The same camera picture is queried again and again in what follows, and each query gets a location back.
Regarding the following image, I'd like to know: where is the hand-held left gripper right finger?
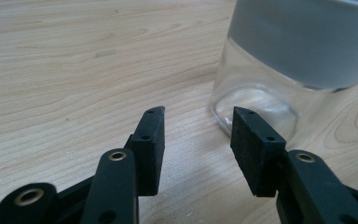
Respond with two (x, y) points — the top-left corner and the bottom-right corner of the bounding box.
(229, 105), (287, 198)

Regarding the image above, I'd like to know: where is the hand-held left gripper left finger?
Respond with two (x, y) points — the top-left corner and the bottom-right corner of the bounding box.
(123, 105), (166, 197)

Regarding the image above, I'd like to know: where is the clear glass jar grey lid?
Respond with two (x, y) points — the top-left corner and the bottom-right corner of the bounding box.
(208, 0), (358, 145)

